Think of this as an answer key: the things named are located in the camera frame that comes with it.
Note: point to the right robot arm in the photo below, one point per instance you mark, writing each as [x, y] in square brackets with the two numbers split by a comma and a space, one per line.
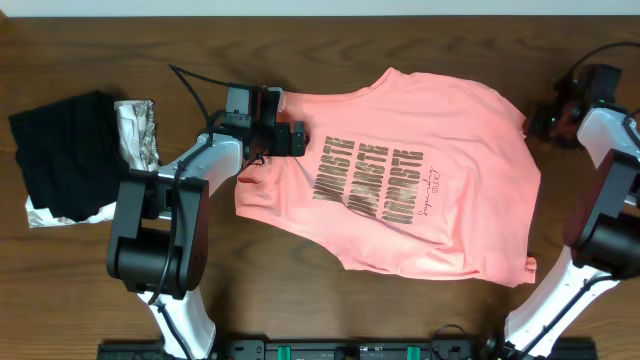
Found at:
[601, 241]

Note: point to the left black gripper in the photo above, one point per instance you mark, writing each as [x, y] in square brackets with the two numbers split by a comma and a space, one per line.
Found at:
[297, 146]

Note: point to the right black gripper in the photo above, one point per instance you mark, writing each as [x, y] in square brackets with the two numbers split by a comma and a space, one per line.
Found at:
[535, 126]

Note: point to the white patterned folded garment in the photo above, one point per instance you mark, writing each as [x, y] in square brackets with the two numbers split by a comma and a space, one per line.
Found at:
[137, 145]

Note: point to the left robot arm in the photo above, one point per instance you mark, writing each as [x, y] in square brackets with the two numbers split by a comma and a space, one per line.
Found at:
[158, 246]

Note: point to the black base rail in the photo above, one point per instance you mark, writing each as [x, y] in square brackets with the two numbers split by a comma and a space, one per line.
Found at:
[442, 348]

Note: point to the pink printed t-shirt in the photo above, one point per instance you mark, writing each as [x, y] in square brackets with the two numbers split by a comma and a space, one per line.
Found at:
[418, 175]

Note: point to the folded black garment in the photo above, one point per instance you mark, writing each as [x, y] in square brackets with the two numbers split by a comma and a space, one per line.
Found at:
[68, 152]

